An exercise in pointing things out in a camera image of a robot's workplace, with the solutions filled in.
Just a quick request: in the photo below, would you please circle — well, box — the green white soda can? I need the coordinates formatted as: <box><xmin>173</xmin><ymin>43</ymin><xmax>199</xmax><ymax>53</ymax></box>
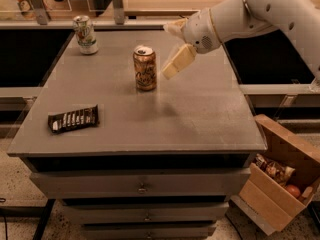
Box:
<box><xmin>73</xmin><ymin>15</ymin><xmax>98</xmax><ymax>55</ymax></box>

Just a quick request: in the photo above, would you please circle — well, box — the metal railing post middle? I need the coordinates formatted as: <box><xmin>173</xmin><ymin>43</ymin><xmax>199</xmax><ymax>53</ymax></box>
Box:
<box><xmin>112</xmin><ymin>0</ymin><xmax>125</xmax><ymax>25</ymax></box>

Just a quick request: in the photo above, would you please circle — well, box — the snack bag in box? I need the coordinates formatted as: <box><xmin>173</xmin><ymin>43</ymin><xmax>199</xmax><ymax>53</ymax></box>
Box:
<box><xmin>254</xmin><ymin>154</ymin><xmax>295</xmax><ymax>187</ymax></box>

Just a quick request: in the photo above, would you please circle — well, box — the cardboard box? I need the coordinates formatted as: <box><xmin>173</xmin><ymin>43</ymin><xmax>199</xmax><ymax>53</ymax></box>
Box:
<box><xmin>232</xmin><ymin>114</ymin><xmax>320</xmax><ymax>235</ymax></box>

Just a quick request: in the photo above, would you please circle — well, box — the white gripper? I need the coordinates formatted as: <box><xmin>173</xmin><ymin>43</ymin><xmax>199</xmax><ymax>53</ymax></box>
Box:
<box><xmin>162</xmin><ymin>8</ymin><xmax>221</xmax><ymax>79</ymax></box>

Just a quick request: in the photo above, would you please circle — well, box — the middle grey drawer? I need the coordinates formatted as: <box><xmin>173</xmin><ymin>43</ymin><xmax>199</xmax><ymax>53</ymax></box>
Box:
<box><xmin>64</xmin><ymin>202</ymin><xmax>229</xmax><ymax>224</ymax></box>

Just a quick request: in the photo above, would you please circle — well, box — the black snack bar wrapper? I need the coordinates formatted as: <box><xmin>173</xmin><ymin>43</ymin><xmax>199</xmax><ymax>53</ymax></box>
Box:
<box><xmin>48</xmin><ymin>106</ymin><xmax>99</xmax><ymax>134</ymax></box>

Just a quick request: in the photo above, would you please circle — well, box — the orange LaCroix can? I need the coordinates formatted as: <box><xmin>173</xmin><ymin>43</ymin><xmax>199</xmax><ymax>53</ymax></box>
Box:
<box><xmin>133</xmin><ymin>45</ymin><xmax>157</xmax><ymax>91</ymax></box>

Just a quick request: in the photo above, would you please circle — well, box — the red apple in box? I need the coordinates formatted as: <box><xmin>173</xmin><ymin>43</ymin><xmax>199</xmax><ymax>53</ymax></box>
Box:
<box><xmin>285</xmin><ymin>184</ymin><xmax>301</xmax><ymax>199</ymax></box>

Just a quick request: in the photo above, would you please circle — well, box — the grey drawer cabinet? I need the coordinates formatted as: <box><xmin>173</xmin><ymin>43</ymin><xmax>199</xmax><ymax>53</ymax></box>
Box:
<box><xmin>7</xmin><ymin>29</ymin><xmax>268</xmax><ymax>240</ymax></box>

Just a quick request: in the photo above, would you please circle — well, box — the metal railing post left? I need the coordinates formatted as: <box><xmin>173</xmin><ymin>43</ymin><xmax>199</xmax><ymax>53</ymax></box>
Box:
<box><xmin>31</xmin><ymin>0</ymin><xmax>50</xmax><ymax>25</ymax></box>

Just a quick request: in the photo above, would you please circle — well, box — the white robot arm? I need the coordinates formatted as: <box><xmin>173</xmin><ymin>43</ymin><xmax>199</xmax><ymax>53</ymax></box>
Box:
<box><xmin>162</xmin><ymin>0</ymin><xmax>320</xmax><ymax>80</ymax></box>

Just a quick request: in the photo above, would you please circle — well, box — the bottom grey drawer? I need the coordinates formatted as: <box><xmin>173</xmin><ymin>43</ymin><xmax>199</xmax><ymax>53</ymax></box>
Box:
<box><xmin>82</xmin><ymin>223</ymin><xmax>215</xmax><ymax>240</ymax></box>

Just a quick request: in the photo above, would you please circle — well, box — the metal railing post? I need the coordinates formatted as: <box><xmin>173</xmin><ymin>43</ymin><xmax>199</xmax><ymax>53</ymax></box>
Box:
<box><xmin>112</xmin><ymin>0</ymin><xmax>125</xmax><ymax>25</ymax></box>
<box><xmin>31</xmin><ymin>0</ymin><xmax>50</xmax><ymax>25</ymax></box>

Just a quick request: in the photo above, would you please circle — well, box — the grey drawer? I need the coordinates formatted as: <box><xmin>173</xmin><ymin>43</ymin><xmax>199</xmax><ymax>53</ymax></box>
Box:
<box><xmin>64</xmin><ymin>202</ymin><xmax>229</xmax><ymax>224</ymax></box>
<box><xmin>30</xmin><ymin>168</ymin><xmax>250</xmax><ymax>199</ymax></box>
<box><xmin>82</xmin><ymin>223</ymin><xmax>215</xmax><ymax>240</ymax></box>

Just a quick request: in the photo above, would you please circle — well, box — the top grey drawer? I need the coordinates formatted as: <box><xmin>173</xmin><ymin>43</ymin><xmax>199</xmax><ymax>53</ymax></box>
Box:
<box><xmin>30</xmin><ymin>168</ymin><xmax>250</xmax><ymax>199</ymax></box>

